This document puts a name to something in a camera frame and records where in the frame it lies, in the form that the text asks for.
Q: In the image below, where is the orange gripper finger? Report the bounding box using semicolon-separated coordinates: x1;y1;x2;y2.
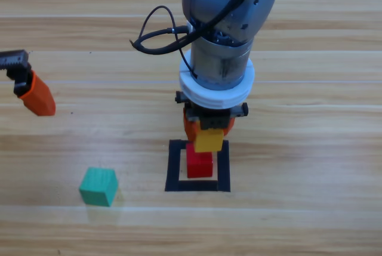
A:
5;63;57;118
183;115;202;143
223;116;237;136

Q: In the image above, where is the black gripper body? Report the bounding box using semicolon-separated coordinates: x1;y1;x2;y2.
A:
174;90;249;132
0;49;30;74

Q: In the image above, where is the yellow wooden cube block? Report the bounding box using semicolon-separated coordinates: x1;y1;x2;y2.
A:
193;128;225;153

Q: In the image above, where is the red wooden cube block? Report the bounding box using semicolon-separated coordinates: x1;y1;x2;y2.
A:
185;142;214;178

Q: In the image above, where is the green wooden cube block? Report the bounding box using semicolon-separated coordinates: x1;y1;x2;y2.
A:
78;166;119;208

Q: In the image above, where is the black tape rectangle outline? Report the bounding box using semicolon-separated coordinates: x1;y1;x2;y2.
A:
164;139;232;193

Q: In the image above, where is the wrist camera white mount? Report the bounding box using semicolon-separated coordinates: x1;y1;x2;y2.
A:
178;48;256;109

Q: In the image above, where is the black camera cable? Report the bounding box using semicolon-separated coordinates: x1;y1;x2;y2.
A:
129;0;270;80

